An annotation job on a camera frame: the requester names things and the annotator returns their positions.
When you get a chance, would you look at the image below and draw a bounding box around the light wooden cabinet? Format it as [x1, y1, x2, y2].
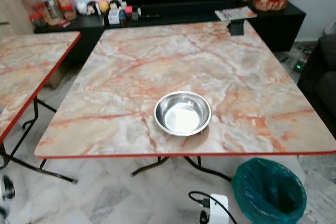
[0, 0, 40, 37]

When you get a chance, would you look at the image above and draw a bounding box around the small dark figurine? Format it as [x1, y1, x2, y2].
[87, 2, 98, 16]

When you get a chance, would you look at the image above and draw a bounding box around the small white box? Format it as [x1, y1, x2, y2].
[108, 10, 120, 25]

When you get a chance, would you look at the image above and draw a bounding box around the black haired doll figurine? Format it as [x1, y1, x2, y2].
[110, 0, 122, 14]

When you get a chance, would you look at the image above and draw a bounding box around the wide stainless steel bowl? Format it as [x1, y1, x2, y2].
[154, 91, 213, 137]

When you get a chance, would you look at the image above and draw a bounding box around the small black clamp block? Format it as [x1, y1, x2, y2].
[228, 19, 246, 36]

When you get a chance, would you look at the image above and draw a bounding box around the printed magazine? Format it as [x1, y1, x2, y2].
[214, 6, 258, 22]

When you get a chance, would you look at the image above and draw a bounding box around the bin with green bag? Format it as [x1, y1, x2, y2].
[231, 157, 308, 224]

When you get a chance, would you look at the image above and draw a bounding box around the black television console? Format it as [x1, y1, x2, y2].
[34, 1, 307, 62]

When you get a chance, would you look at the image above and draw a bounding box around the power strip with green light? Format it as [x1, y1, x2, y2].
[291, 46, 316, 73]

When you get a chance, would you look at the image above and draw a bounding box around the dark sofa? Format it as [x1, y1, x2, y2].
[298, 34, 336, 125]

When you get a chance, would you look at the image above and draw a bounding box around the black leg frame small table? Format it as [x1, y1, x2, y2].
[0, 97, 79, 184]

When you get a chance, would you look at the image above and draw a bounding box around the black leg frame large table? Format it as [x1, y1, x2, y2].
[131, 156, 233, 183]

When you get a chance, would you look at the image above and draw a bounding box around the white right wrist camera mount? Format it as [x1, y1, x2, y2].
[208, 194, 230, 224]

